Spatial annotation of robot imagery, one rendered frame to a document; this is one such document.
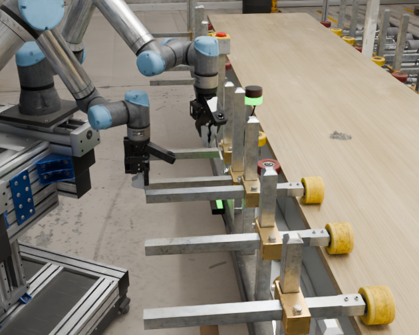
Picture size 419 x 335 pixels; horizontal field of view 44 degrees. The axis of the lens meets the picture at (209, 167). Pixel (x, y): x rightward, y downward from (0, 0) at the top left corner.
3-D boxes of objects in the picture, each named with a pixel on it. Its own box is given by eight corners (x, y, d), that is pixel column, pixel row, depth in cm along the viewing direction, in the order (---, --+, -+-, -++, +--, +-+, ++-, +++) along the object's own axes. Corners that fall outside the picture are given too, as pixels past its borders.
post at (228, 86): (223, 195, 215) (225, 84, 193) (222, 191, 218) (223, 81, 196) (231, 195, 215) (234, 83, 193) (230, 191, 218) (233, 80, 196)
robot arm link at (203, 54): (200, 33, 164) (223, 37, 160) (199, 67, 169) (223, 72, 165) (187, 39, 158) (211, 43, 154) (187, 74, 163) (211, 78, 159)
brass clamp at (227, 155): (222, 163, 200) (223, 151, 198) (218, 149, 212) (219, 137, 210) (238, 163, 200) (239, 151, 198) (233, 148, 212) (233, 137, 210)
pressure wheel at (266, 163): (257, 197, 180) (259, 168, 175) (253, 186, 187) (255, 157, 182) (280, 196, 181) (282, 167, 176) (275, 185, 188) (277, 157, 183)
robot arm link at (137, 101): (118, 91, 163) (141, 86, 168) (120, 123, 168) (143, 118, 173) (129, 98, 158) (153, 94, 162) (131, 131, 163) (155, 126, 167)
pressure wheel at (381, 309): (369, 290, 108) (355, 284, 116) (372, 329, 107) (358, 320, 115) (396, 288, 108) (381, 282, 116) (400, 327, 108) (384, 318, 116)
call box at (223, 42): (213, 56, 213) (213, 37, 209) (211, 52, 219) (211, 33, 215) (230, 56, 213) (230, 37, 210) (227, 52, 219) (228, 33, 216)
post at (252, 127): (242, 258, 168) (247, 119, 146) (241, 251, 171) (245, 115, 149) (253, 257, 168) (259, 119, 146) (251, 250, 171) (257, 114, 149)
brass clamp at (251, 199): (244, 208, 151) (244, 193, 148) (237, 185, 163) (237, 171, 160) (265, 207, 151) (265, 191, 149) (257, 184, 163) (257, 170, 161)
